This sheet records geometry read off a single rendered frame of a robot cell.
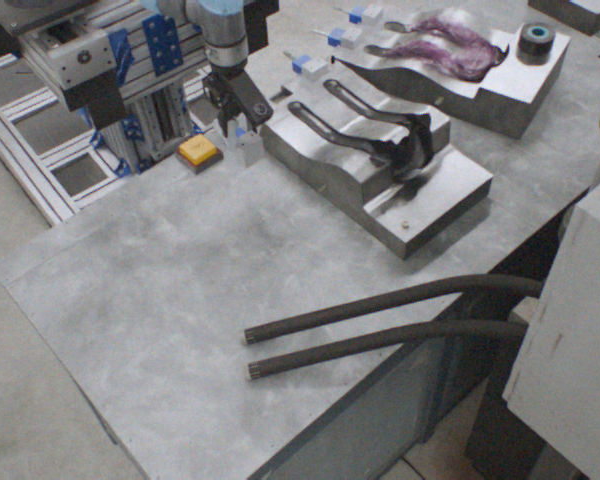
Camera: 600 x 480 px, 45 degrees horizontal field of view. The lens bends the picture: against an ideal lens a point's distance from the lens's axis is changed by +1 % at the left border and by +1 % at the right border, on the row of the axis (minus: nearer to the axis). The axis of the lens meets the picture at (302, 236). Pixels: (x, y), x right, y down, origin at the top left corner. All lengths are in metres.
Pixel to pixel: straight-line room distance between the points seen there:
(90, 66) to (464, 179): 0.88
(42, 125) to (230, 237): 1.42
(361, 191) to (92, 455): 1.19
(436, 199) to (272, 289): 0.38
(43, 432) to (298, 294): 1.12
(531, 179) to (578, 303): 0.89
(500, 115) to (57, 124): 1.66
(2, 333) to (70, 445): 0.48
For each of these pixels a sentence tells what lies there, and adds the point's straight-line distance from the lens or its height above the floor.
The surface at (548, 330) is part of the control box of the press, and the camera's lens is 0.84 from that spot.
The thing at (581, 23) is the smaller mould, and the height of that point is 0.83.
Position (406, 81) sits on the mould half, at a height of 0.86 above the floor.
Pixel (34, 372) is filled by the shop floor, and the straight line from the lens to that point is 2.42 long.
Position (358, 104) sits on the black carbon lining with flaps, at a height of 0.88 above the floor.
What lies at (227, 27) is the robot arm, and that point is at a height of 1.24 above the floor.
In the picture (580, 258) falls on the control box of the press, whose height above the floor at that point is 1.41.
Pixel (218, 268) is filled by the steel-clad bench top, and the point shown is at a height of 0.80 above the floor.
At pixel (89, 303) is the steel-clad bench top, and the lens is 1.48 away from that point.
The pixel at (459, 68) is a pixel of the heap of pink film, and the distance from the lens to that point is 1.76.
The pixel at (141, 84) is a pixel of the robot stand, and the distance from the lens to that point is 2.04.
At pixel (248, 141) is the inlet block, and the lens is 1.47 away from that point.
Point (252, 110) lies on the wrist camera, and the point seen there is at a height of 1.09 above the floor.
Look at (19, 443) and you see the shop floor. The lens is 2.32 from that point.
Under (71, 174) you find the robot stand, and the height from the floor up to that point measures 0.21.
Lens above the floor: 1.97
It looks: 51 degrees down
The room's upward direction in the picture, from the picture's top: 4 degrees counter-clockwise
